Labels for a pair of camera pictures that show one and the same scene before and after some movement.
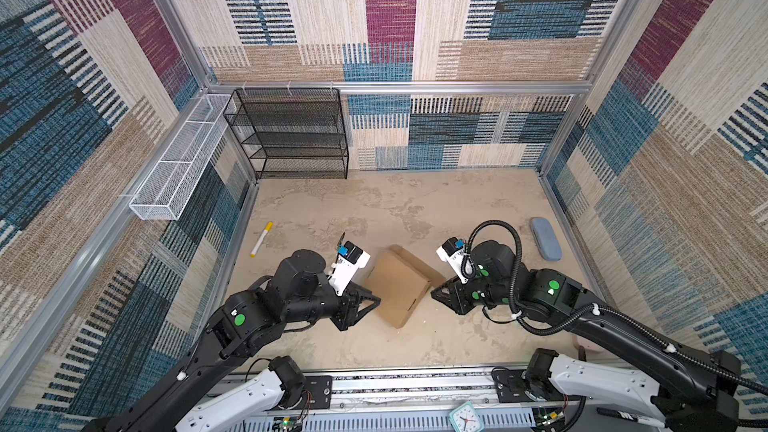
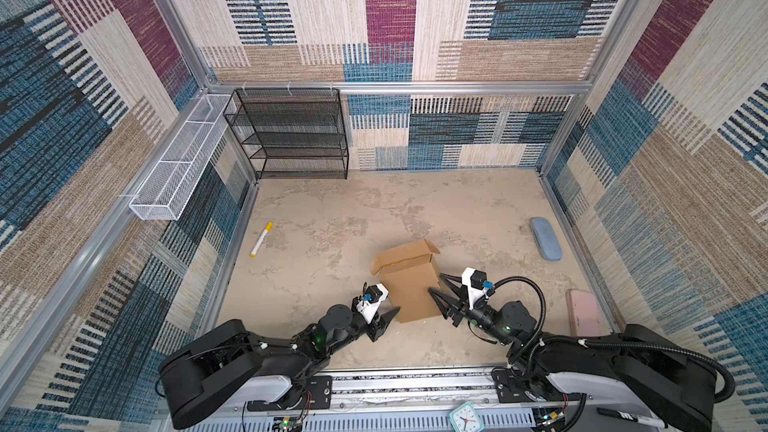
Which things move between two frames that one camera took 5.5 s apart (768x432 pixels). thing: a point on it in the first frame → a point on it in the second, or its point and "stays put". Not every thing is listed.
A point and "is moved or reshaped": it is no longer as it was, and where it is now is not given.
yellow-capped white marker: x=261 y=239 stays put
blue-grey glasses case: x=547 y=242 stays put
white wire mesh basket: x=169 y=186 stays put
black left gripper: x=349 y=308 → x=377 y=329
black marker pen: x=633 y=417 stays put
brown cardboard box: x=398 y=282 is moved or reshaped
